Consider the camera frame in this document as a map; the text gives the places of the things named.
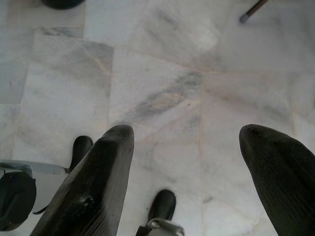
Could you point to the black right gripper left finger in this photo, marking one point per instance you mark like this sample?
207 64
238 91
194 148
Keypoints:
93 186

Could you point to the black bin with blue rim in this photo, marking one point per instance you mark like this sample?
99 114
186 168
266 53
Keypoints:
62 3

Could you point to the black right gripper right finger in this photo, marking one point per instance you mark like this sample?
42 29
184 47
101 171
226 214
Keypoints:
283 177

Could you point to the marble table with red edge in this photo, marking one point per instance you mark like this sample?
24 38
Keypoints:
253 9

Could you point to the robot right leg black foot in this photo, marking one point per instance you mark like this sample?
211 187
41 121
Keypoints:
162 204

